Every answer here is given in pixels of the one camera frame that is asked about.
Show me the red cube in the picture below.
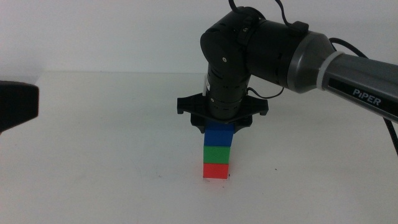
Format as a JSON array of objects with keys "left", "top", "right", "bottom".
[{"left": 202, "top": 162, "right": 230, "bottom": 180}]

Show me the white zip tie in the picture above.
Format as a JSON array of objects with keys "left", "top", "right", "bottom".
[{"left": 316, "top": 50, "right": 345, "bottom": 91}]

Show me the blue cube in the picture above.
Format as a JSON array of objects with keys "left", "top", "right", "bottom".
[{"left": 203, "top": 120, "right": 236, "bottom": 148}]

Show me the green cube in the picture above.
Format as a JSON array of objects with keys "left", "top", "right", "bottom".
[{"left": 202, "top": 145, "right": 231, "bottom": 166}]

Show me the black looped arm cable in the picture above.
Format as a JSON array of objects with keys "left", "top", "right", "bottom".
[{"left": 228, "top": 0, "right": 309, "bottom": 33}]

